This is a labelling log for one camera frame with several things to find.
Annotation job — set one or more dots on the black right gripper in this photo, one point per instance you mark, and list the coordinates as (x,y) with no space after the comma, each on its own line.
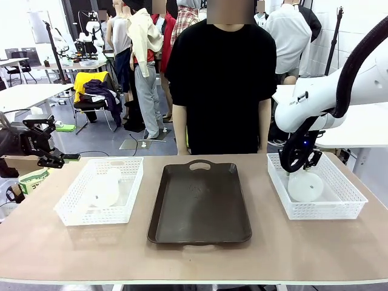
(313,157)

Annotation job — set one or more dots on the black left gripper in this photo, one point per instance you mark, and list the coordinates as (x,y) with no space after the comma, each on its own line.
(29,142)

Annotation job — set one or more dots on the white plate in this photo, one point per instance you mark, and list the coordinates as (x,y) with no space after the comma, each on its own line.
(304,188)

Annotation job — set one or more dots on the white plastic bottle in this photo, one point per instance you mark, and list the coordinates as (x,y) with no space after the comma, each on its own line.
(104,191)

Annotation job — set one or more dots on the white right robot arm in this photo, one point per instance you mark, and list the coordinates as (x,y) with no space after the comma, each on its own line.
(303,110)

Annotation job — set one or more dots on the person's right forearm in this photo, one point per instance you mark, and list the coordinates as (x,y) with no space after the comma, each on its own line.
(180,130)

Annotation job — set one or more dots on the person's left forearm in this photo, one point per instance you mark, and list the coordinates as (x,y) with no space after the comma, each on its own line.
(264,127)

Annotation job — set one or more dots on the green floor item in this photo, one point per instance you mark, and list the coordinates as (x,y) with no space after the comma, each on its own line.
(65,128)

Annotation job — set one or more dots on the cardboard box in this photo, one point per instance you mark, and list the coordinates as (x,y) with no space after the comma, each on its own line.
(21,162)

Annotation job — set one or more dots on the white perforated plastic basket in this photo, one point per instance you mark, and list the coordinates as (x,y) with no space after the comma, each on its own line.
(342,188)
(121,209)

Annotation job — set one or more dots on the green and white bag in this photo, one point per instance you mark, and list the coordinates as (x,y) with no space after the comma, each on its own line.
(33,182)

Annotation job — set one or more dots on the yellow cloth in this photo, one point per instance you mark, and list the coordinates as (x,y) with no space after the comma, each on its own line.
(79,83)

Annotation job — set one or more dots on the purple cloth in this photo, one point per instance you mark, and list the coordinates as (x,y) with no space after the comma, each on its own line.
(100,88)

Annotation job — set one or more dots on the black office chair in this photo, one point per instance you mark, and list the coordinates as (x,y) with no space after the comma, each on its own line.
(19,68)

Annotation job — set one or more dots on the cluttered background work table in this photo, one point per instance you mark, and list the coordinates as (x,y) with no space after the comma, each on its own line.
(78,64)

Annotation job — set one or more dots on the black tripod stand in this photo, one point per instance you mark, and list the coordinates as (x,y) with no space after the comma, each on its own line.
(333,42)
(56,54)

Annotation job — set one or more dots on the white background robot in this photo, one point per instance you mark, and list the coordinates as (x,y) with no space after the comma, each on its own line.
(89,30)

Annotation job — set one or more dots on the person in black t-shirt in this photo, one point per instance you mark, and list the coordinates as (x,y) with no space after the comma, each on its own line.
(221,75)

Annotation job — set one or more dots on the person in white shirt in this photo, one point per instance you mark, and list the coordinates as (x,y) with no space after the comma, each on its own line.
(288,36)

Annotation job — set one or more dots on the mannequin with white tank top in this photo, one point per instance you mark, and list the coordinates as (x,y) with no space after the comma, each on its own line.
(119,39)

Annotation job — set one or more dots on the dark brown serving tray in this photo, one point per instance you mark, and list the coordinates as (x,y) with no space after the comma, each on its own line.
(197,206)

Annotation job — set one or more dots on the black jacket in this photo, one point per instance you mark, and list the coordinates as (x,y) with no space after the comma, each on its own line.
(313,21)

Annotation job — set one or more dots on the mannequin with cream jacket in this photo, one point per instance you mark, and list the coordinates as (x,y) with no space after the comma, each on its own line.
(145,45)

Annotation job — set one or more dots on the mannequin with red shirt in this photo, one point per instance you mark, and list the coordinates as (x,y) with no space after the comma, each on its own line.
(166,36)

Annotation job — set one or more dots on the plaid shirt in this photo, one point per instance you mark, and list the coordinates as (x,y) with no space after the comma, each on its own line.
(185,21)

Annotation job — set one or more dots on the metal mannequin base plate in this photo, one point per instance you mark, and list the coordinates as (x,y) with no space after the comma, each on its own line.
(135,144)

